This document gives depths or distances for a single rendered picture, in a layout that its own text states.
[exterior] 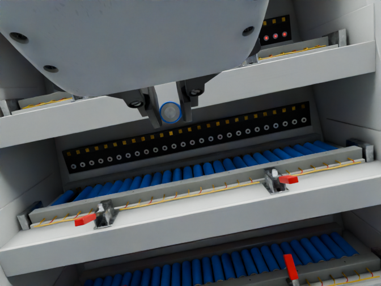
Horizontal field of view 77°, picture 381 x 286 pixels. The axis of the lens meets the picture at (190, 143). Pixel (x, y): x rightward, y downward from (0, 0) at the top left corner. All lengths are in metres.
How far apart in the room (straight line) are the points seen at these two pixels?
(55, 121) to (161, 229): 0.23
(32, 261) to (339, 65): 0.54
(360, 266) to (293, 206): 0.19
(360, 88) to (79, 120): 0.46
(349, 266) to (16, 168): 0.60
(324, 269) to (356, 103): 0.29
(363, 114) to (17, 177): 0.61
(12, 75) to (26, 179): 0.20
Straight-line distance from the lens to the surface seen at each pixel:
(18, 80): 0.60
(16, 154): 0.53
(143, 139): 0.52
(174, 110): 0.19
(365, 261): 0.53
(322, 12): 0.58
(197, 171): 0.45
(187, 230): 0.37
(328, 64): 0.43
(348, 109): 0.53
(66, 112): 0.41
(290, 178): 0.32
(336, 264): 0.52
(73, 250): 0.42
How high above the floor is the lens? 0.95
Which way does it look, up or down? 3 degrees up
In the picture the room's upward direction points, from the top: 11 degrees counter-clockwise
